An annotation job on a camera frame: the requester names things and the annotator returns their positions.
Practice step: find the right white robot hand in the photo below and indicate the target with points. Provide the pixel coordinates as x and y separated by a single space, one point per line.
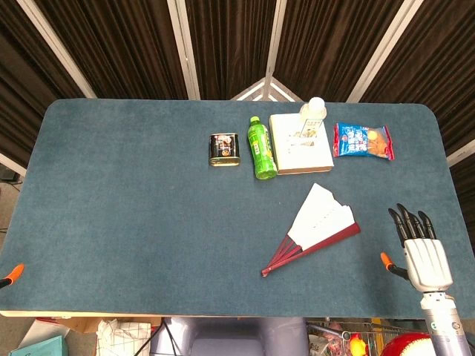
426 263

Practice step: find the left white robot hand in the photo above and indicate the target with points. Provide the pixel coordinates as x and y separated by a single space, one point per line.
15 272

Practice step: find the red white folding fan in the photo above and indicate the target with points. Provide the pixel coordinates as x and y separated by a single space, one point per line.
319 217

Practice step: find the white paper sheet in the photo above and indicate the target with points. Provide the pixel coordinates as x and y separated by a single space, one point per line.
41 330

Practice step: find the teal box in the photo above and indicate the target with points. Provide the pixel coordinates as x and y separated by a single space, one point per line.
44 348

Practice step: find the red white ball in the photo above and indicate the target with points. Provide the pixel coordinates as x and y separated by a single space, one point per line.
404 346

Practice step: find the brown cardboard box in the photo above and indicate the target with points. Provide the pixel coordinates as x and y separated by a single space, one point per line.
85 324

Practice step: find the yellow toy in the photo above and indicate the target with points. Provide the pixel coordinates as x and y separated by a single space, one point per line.
357 345

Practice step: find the blue table mat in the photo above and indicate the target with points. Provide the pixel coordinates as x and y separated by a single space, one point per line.
130 222

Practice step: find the white checked bag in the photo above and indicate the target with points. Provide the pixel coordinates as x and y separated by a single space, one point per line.
122 339

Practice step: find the blue red snack bag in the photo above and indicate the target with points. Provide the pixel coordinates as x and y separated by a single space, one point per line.
360 142

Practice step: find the cream hardcover book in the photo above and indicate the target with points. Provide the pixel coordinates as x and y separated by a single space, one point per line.
304 157

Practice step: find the white bottle with label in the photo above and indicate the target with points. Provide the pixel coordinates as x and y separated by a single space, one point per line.
314 109

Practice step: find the green tea bottle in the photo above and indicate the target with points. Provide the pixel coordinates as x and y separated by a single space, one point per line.
262 148

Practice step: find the grey robot torso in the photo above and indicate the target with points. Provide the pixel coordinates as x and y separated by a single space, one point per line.
230 337

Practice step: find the black gold tin can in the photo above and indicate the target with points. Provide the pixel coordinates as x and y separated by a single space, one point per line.
223 148

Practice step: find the dark brown curtain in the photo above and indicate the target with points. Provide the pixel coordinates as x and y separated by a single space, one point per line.
130 44

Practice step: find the white frame rail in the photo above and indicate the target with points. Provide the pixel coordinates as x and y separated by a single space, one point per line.
11 163
462 154

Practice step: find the white frame post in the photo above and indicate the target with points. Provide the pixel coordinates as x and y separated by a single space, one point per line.
275 37
183 48
386 48
55 48

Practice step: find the white frame base brace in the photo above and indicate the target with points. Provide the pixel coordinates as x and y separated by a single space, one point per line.
264 89

